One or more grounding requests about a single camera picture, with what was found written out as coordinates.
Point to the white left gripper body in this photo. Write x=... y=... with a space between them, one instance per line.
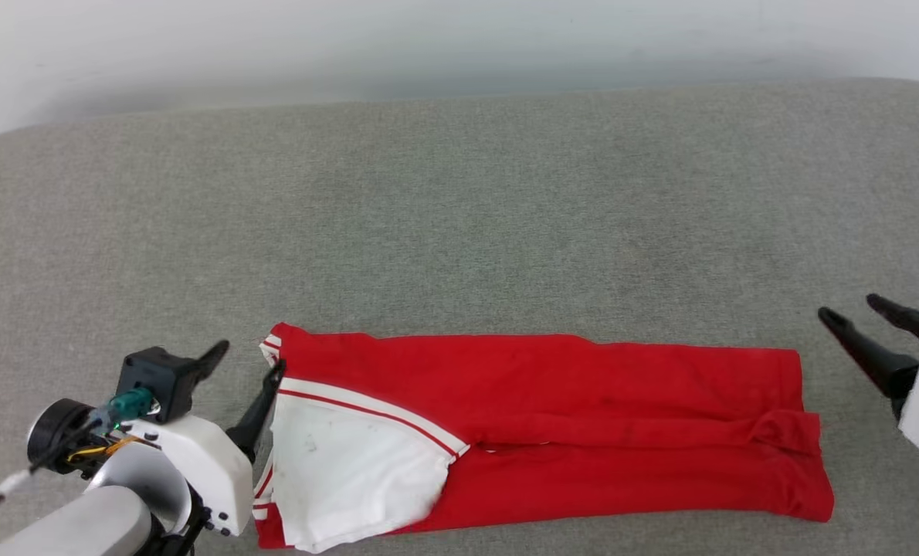
x=212 y=471

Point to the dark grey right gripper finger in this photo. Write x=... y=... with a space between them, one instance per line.
x=873 y=355
x=915 y=323

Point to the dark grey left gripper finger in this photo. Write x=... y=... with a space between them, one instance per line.
x=259 y=417
x=211 y=359

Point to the red white Bulls jersey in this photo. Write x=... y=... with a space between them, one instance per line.
x=583 y=401

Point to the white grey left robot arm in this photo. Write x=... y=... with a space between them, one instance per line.
x=89 y=525

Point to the grey fabric sofa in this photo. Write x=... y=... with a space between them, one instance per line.
x=459 y=232

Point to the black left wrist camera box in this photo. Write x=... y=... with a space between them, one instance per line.
x=154 y=378

